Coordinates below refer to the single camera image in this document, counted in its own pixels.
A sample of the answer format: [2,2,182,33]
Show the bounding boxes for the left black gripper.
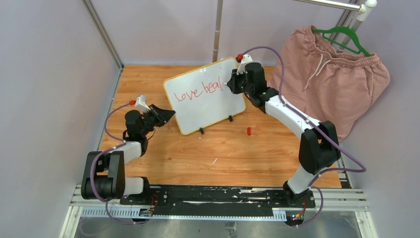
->
[140,105,174,137]

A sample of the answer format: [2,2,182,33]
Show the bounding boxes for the yellow framed whiteboard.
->
[163,57,246,135]

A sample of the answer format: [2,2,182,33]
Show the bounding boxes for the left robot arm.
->
[81,105,176,205]

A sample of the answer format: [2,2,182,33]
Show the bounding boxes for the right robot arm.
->
[226,62,341,207]

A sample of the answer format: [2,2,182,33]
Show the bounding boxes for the pink shorts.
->
[267,26,390,140]

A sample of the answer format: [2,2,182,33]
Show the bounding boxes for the green clothes hanger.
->
[312,26,373,57]

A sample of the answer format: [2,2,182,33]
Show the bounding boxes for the white metal clothes rack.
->
[212,0,377,62]

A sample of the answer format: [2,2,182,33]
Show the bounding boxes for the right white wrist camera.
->
[236,54,253,75]

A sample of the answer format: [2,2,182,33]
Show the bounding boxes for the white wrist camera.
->
[134,94,151,113]
[236,54,253,75]

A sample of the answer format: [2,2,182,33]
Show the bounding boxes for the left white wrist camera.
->
[134,94,151,113]

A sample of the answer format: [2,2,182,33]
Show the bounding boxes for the grey aluminium corner post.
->
[81,0,124,72]

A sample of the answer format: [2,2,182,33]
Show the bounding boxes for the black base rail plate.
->
[70,183,368,227]

